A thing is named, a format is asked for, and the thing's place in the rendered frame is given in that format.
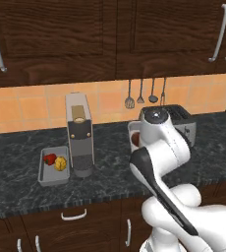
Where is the white meat container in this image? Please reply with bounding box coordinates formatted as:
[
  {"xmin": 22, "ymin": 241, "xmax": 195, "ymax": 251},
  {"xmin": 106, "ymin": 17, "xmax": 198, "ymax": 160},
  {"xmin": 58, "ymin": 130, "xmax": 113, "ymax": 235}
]
[{"xmin": 127, "ymin": 120, "xmax": 143, "ymax": 155}]

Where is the grey coffee machine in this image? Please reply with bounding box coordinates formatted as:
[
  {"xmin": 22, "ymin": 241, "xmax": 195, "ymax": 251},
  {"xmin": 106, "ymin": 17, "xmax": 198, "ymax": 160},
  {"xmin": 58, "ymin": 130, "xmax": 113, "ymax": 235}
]
[{"xmin": 64, "ymin": 92, "xmax": 95, "ymax": 179}]

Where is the hanging metal spatula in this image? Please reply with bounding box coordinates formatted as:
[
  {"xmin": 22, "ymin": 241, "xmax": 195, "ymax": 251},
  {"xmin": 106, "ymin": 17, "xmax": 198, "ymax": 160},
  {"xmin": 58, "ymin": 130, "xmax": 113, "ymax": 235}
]
[{"xmin": 136, "ymin": 78, "xmax": 146, "ymax": 105}]

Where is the silver drawer handle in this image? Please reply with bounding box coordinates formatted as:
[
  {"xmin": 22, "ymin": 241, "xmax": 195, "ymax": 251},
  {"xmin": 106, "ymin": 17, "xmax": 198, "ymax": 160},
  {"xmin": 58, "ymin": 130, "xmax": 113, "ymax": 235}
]
[{"xmin": 60, "ymin": 208, "xmax": 88, "ymax": 221}]

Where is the brown chicken drumstick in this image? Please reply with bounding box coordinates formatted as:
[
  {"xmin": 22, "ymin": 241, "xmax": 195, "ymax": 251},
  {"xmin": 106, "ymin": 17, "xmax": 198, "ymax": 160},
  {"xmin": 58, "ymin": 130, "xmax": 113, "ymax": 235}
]
[{"xmin": 131, "ymin": 132, "xmax": 141, "ymax": 148}]

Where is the dark wood drawer front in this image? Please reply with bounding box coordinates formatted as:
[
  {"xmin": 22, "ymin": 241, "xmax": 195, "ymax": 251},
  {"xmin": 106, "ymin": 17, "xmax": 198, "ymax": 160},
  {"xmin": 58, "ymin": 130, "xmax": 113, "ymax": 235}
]
[
  {"xmin": 20, "ymin": 199, "xmax": 123, "ymax": 252},
  {"xmin": 197, "ymin": 179, "xmax": 226, "ymax": 211}
]

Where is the silver toaster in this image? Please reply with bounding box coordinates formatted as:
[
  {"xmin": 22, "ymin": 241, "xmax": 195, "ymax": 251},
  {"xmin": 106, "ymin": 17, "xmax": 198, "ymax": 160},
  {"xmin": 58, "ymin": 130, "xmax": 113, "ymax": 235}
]
[{"xmin": 139, "ymin": 103, "xmax": 198, "ymax": 148}]

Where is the dark wood base cupboard door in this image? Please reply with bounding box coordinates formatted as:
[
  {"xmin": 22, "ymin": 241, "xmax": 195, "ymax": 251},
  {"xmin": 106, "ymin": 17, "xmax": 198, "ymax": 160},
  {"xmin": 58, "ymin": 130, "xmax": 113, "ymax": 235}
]
[{"xmin": 119, "ymin": 195, "xmax": 156, "ymax": 252}]

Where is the grey vegetable container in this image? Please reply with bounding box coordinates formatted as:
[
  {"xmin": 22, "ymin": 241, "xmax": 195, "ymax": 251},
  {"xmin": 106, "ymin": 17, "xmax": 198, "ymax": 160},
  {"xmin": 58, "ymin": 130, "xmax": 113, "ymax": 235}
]
[{"xmin": 37, "ymin": 145, "xmax": 71, "ymax": 188}]

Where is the red bell pepper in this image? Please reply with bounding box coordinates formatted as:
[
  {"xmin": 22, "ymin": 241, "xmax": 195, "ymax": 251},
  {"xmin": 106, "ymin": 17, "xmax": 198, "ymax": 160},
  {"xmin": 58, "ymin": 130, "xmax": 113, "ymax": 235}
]
[{"xmin": 42, "ymin": 153, "xmax": 58, "ymax": 166}]

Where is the hanging metal fork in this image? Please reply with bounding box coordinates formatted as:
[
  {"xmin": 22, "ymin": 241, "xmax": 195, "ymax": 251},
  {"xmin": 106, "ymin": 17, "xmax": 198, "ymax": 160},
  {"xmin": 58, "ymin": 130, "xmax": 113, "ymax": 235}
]
[{"xmin": 159, "ymin": 77, "xmax": 168, "ymax": 107}]

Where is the hanging metal ladle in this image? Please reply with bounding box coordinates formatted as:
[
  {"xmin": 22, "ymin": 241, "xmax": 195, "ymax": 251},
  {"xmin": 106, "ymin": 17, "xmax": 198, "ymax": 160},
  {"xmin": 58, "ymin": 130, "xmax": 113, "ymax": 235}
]
[{"xmin": 147, "ymin": 78, "xmax": 159, "ymax": 104}]

